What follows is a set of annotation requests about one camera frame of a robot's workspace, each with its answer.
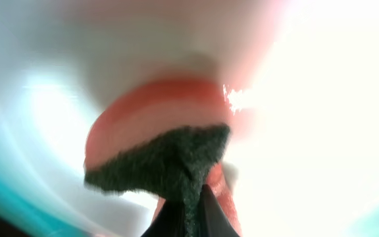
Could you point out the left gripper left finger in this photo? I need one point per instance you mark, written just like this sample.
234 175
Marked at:
169 222

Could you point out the light blue plate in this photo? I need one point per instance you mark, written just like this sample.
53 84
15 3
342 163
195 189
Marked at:
301 80

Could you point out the teal plastic tray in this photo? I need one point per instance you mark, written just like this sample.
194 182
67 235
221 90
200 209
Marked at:
30 220

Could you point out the green and red sponge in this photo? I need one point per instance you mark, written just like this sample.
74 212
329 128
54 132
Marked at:
167 138

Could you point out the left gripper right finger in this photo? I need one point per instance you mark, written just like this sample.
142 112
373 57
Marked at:
212 220

